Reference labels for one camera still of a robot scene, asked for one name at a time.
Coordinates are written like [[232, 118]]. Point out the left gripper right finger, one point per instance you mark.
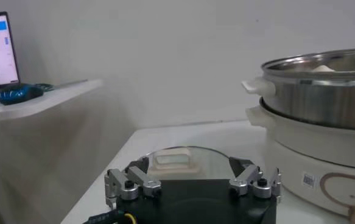
[[250, 176]]

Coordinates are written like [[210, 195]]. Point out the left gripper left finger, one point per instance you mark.
[[134, 178]]

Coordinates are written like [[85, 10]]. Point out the round glass lid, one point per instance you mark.
[[177, 161]]

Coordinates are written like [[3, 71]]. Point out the white steamed baozi bun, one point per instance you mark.
[[322, 68]]

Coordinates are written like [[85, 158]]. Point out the steel perforated steamer basket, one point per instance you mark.
[[317, 100]]

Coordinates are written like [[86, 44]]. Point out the white electric cooker base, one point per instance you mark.
[[293, 152]]

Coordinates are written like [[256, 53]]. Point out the white side table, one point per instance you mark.
[[49, 100]]

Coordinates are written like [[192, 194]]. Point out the blue computer mouse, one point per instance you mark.
[[20, 94]]

